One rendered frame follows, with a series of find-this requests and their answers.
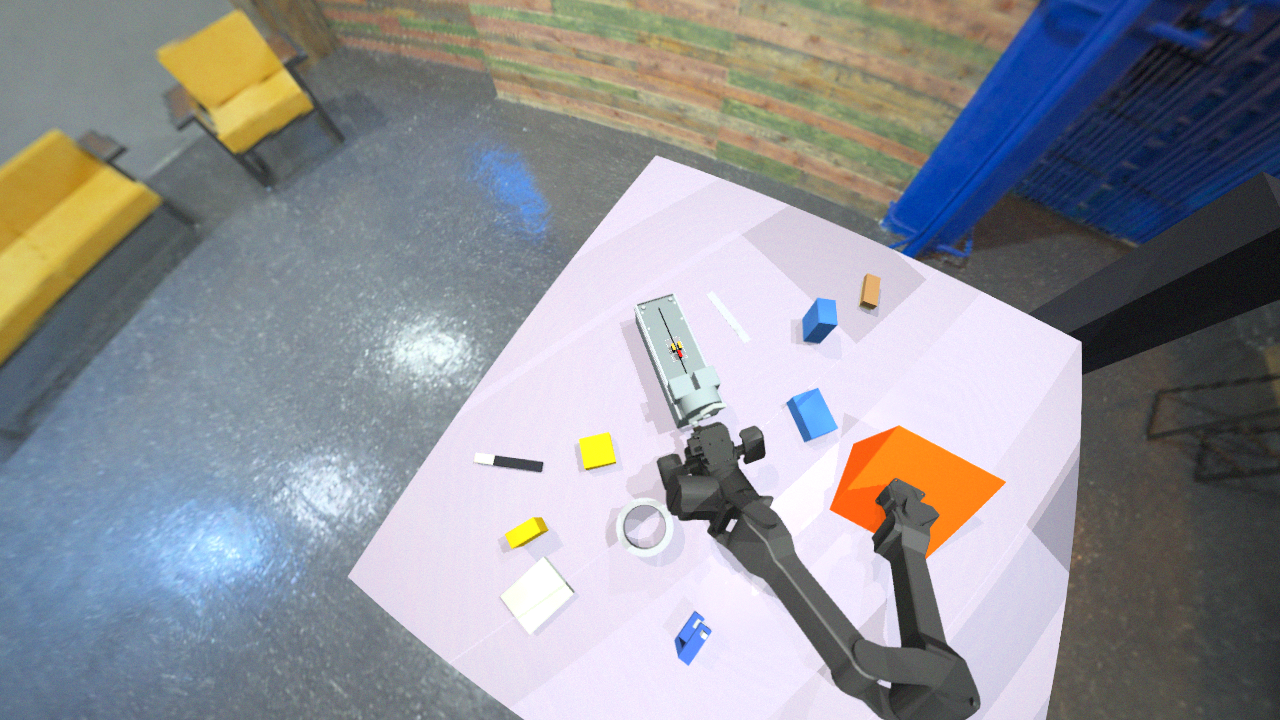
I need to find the blue c-clamp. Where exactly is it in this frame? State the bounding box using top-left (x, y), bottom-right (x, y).
top-left (675, 611), bottom-right (710, 665)

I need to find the blue block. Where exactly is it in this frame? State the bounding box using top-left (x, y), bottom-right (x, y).
top-left (787, 388), bottom-right (837, 443)
top-left (803, 299), bottom-right (837, 345)

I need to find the yellow block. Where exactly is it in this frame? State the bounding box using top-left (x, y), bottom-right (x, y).
top-left (506, 518), bottom-right (548, 550)
top-left (579, 432), bottom-right (616, 470)

